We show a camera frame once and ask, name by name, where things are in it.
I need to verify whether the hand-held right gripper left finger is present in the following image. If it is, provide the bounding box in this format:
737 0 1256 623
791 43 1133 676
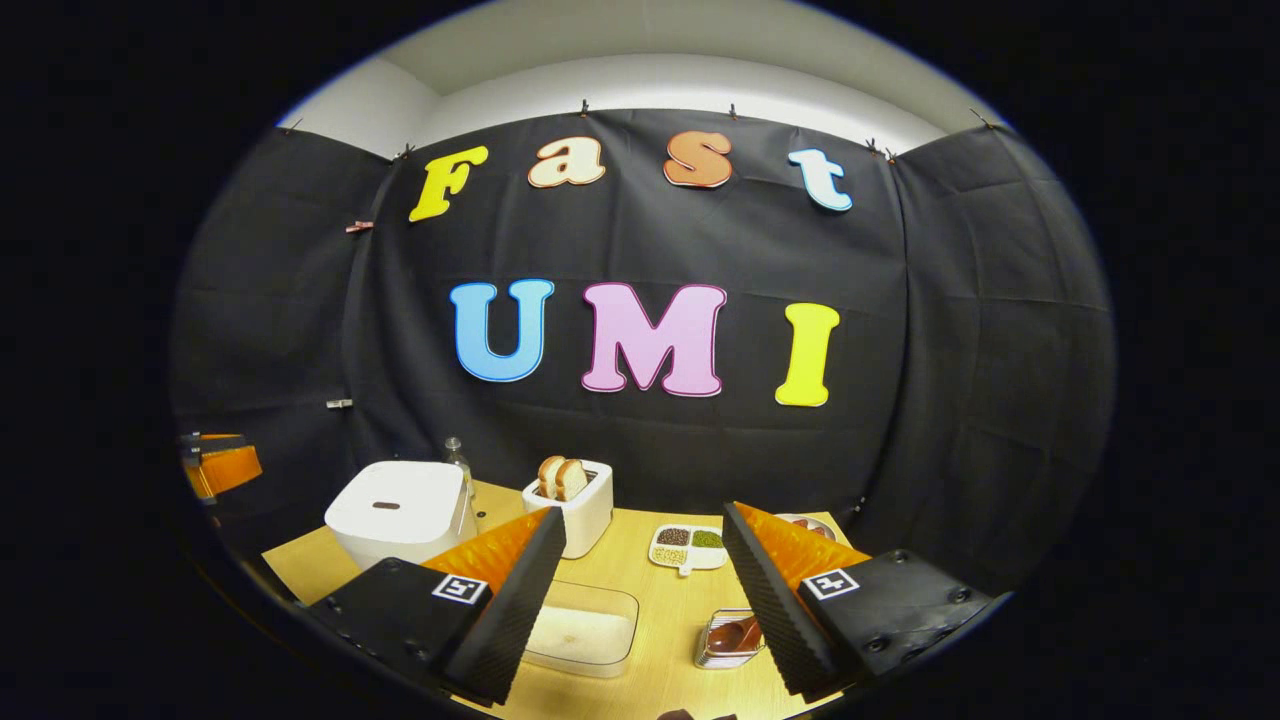
308 505 568 707

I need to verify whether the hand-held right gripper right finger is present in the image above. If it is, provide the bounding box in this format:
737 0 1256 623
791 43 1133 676
722 500 1001 701

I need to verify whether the brown wooden spoon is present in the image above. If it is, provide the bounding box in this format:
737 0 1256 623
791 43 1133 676
706 615 766 653

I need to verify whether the clear chopstick holder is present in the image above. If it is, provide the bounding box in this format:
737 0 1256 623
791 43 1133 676
694 608 769 670

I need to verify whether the white rice cooker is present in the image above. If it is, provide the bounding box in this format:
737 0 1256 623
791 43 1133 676
324 460 479 571

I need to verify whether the white round plate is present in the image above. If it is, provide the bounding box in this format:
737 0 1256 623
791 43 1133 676
773 512 841 543

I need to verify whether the white divided grain dish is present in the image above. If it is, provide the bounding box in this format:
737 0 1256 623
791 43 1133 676
648 523 728 578

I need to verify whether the clear plastic container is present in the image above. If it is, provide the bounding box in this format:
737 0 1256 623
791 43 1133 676
522 581 641 679

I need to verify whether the white toaster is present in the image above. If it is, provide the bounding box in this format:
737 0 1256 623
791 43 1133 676
522 460 615 559

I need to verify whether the black backdrop cloth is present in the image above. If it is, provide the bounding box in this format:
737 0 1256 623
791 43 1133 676
170 108 1116 601

